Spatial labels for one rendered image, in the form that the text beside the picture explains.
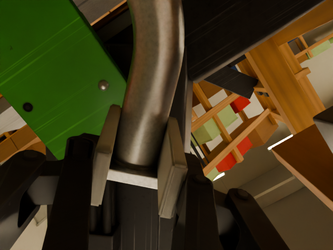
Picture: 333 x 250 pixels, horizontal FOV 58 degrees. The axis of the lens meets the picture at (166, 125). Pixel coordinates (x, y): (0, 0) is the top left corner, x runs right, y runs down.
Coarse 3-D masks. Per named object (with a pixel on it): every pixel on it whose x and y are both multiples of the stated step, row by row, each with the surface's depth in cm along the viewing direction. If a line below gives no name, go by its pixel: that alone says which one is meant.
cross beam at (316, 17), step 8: (328, 0) 57; (320, 8) 61; (328, 8) 58; (304, 16) 70; (312, 16) 66; (320, 16) 63; (328, 16) 60; (296, 24) 76; (304, 24) 72; (312, 24) 68; (320, 24) 65; (280, 32) 90; (288, 32) 84; (296, 32) 79; (304, 32) 75; (280, 40) 94; (288, 40) 88
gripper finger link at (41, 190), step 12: (96, 144) 16; (48, 168) 12; (60, 168) 13; (36, 180) 12; (48, 180) 12; (24, 192) 12; (36, 192) 12; (48, 192) 12; (24, 204) 12; (36, 204) 12; (48, 204) 12
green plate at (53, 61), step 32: (0, 0) 28; (32, 0) 28; (64, 0) 28; (0, 32) 29; (32, 32) 29; (64, 32) 29; (0, 64) 30; (32, 64) 30; (64, 64) 30; (96, 64) 30; (32, 96) 31; (64, 96) 31; (96, 96) 31; (32, 128) 32; (64, 128) 32; (96, 128) 32
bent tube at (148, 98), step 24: (144, 0) 16; (168, 0) 16; (144, 24) 16; (168, 24) 16; (144, 48) 17; (168, 48) 16; (144, 72) 17; (168, 72) 17; (144, 96) 17; (168, 96) 18; (120, 120) 18; (144, 120) 18; (120, 144) 18; (144, 144) 18; (120, 168) 18; (144, 168) 18
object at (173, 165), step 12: (168, 120) 20; (168, 132) 18; (168, 144) 16; (180, 144) 16; (168, 156) 15; (180, 156) 15; (168, 168) 15; (180, 168) 14; (168, 180) 14; (180, 180) 14; (168, 192) 14; (168, 204) 14; (168, 216) 15
